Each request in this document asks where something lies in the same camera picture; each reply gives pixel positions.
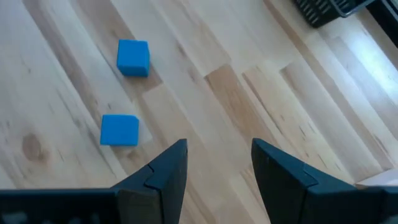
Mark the black plastic basket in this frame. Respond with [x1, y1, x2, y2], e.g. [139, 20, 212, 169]
[293, 0, 376, 29]

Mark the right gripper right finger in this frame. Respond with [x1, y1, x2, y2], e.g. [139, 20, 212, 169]
[251, 138, 358, 224]

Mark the blue foam cube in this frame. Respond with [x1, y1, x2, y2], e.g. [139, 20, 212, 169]
[99, 114, 141, 147]
[116, 39, 151, 78]

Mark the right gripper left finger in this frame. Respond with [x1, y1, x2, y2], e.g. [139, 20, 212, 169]
[111, 138, 188, 224]

